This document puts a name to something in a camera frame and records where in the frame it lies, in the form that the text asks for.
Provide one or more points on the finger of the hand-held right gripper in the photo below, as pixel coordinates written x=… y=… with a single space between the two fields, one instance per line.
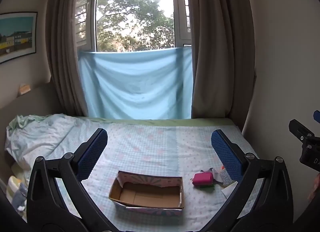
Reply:
x=300 y=132
x=317 y=117

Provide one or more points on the checked floral quilt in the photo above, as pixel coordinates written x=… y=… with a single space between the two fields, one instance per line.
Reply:
x=155 y=142

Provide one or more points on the beige padded headboard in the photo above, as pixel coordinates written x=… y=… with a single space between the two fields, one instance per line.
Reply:
x=30 y=99

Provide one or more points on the grey soft toy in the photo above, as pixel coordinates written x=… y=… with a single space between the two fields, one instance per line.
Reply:
x=19 y=197

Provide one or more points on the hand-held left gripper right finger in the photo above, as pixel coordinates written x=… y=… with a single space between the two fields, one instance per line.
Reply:
x=226 y=154

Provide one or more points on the green tree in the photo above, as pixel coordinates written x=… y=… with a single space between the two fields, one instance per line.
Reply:
x=132 y=16

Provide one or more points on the light blue hanging cloth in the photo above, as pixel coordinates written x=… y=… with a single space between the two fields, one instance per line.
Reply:
x=135 y=84

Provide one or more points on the white tissue paper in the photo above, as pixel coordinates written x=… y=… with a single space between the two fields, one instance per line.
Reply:
x=228 y=190

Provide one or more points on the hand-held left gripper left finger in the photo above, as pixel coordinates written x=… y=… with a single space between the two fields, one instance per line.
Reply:
x=92 y=154

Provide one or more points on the pale yellow cloth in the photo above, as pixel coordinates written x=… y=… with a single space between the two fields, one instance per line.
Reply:
x=15 y=174

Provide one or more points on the louvred window shutter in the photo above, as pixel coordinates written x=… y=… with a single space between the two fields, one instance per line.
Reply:
x=81 y=9

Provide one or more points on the white window frame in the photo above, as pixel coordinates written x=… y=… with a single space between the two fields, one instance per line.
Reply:
x=180 y=9

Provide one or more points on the silver glitter pouch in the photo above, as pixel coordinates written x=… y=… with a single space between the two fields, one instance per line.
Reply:
x=224 y=179

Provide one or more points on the green bed sheet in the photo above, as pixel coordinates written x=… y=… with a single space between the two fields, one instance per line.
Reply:
x=175 y=122

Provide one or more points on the framed wall picture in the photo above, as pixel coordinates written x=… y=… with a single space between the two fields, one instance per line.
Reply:
x=17 y=36

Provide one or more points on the grey lens cloth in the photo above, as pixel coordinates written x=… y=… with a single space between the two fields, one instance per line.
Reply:
x=215 y=173

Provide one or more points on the beige curtain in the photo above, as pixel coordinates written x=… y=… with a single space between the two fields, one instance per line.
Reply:
x=62 y=46
x=220 y=46

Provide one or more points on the pink zip pouch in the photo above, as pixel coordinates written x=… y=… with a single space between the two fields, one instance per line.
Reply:
x=203 y=179

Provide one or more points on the patterned cardboard box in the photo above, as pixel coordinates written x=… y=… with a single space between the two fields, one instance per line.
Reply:
x=147 y=197

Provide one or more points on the small orange box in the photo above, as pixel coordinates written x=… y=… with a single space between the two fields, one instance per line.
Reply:
x=25 y=89

